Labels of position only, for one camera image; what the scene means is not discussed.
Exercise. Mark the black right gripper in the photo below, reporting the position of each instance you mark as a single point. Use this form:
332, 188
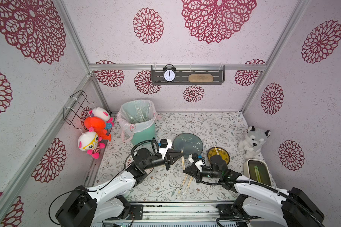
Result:
197, 171

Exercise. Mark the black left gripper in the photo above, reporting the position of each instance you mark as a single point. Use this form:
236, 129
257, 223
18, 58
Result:
169, 159

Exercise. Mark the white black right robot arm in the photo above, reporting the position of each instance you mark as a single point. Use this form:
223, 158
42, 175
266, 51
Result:
289, 208

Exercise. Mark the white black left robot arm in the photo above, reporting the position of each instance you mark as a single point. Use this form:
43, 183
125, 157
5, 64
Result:
87, 206

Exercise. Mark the dark green glass plate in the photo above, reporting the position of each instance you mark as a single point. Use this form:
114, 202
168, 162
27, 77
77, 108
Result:
189, 144

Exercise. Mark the yellow black patterned plate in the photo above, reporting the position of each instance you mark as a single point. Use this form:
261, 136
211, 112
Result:
222, 152

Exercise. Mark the white orange patterned plate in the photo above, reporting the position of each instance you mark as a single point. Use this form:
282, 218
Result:
129, 160

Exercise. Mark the green trash bin with bag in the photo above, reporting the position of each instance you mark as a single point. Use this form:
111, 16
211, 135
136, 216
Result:
137, 121

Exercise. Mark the grey husky plush toy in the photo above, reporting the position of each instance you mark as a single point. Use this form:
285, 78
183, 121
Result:
255, 138

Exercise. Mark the white green rectangular tray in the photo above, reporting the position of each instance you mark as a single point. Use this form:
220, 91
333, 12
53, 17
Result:
257, 170

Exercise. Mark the wooden brush on shelf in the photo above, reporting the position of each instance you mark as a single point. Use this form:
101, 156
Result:
200, 78

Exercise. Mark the black alarm clock on shelf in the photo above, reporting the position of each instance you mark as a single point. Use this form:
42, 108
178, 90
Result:
169, 73

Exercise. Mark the red plush toy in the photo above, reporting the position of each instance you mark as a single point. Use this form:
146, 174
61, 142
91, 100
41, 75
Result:
97, 125

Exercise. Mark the white plush with yellow glasses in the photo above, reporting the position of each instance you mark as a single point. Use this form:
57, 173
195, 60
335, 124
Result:
91, 143

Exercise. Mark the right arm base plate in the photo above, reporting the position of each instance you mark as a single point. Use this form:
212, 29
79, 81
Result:
234, 211

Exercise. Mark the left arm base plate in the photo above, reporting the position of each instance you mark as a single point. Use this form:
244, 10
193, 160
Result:
133, 212

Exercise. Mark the grey wall shelf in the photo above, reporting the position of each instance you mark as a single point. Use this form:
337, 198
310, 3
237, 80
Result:
182, 76

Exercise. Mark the black wire wall basket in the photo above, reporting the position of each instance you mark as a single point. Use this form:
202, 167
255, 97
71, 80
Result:
73, 112

